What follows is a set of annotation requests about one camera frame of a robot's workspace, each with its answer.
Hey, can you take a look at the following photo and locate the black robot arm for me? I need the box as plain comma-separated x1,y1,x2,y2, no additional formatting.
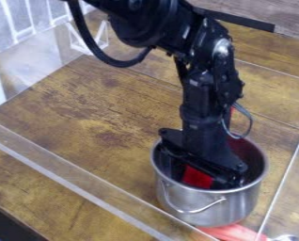
63,0,247,189

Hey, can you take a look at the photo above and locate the clear acrylic triangle bracket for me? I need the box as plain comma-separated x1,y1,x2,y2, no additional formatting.
66,21,110,56

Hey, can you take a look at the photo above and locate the clear acrylic front barrier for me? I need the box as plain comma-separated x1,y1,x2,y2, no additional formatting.
0,124,219,241

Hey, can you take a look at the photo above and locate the black cable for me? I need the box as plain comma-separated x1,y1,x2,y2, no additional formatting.
67,0,154,69

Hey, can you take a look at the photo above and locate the red plastic block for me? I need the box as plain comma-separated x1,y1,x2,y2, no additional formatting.
182,166,212,189

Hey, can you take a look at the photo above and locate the red object under pot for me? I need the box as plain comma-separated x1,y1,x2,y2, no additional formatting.
199,224,267,241

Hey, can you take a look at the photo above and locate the silver metal object corner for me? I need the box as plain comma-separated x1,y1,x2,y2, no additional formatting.
267,234,299,241

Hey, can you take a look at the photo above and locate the silver metal pot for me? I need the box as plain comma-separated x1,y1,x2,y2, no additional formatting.
150,138,268,227

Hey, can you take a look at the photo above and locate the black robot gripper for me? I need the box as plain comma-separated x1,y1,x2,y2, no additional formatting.
158,120,247,190

